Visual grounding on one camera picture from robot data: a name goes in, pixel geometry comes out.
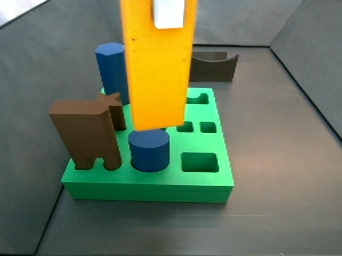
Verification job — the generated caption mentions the brown arch block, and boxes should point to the brown arch block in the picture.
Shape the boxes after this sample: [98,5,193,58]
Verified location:
[48,100,122,170]

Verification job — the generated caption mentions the tall blue hexagonal peg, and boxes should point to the tall blue hexagonal peg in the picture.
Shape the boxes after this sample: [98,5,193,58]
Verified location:
[95,42,130,104]

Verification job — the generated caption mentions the brown star peg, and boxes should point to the brown star peg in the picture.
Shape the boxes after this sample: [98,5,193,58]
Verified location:
[98,92,127,131]

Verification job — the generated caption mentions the yellow rectangular block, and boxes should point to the yellow rectangular block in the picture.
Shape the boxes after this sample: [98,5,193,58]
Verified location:
[120,0,198,131]

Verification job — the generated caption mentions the short blue cylinder peg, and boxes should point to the short blue cylinder peg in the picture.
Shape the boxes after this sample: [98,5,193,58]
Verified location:
[128,129,170,172]

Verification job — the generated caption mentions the black curved holder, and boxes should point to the black curved holder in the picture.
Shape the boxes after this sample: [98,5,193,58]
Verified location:
[190,52,239,82]

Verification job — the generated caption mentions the green shape sorting board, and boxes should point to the green shape sorting board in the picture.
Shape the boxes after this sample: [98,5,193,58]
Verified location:
[62,88,234,203]

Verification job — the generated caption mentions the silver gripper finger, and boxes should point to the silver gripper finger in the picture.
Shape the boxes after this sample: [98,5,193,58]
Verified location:
[152,0,186,29]

